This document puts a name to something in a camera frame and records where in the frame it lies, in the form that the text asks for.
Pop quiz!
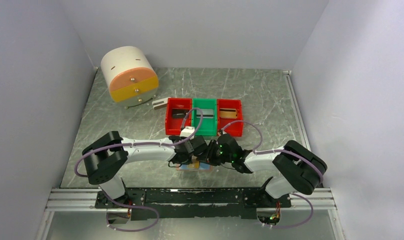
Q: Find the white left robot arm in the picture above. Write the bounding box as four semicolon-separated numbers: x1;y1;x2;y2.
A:
80;131;208;208

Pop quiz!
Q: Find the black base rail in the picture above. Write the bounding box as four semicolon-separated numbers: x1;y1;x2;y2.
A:
116;187;292;221

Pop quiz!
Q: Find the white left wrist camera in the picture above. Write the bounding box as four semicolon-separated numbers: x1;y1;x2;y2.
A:
180;126;195;138

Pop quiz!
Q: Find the red bin with black card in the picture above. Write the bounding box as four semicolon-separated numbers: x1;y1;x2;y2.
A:
164;97;193;135

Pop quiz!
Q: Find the silver credit card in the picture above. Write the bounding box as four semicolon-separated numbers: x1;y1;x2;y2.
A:
196;108;215;119

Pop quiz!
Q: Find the green plastic bin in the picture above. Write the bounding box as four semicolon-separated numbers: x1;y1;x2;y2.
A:
191;98;218;137

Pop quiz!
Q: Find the gold card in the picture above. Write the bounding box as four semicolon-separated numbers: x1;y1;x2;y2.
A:
219;108;238;119
187;161;200;170

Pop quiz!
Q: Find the tan leather card holder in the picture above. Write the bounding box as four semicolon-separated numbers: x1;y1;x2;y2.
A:
176;159;211;171

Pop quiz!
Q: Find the round white drawer cabinet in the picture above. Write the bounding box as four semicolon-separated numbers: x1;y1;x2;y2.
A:
100;46;159;108

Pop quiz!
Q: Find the small white grey block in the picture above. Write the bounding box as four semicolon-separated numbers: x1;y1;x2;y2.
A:
152;97;170;110

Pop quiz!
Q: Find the black credit card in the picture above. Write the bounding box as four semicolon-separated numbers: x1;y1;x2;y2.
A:
171;108;189;119

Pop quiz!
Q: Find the red bin with gold card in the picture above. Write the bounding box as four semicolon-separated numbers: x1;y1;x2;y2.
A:
216;98;244;137

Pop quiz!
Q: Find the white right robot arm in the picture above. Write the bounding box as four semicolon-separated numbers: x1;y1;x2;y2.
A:
196;134;328;207

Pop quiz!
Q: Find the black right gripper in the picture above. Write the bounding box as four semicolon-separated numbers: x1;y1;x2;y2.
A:
196;139;234;166

